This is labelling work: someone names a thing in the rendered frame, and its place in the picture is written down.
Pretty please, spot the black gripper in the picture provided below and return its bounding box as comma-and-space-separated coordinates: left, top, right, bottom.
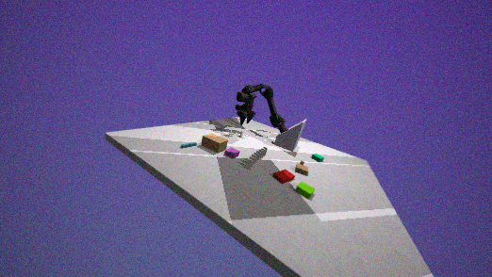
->
237, 103, 255, 125

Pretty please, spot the purple rectangular block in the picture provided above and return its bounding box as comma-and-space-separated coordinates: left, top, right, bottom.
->
224, 147, 239, 159

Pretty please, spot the green square block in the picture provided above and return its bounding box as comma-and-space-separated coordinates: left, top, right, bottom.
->
311, 154, 324, 162

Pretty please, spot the red rectangular block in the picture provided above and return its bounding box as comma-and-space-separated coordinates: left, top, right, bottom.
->
272, 170, 295, 184

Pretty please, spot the green rectangular block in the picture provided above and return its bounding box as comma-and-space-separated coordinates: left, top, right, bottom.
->
295, 182, 314, 199

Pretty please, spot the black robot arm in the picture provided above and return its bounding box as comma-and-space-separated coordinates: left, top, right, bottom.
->
235, 84, 288, 134

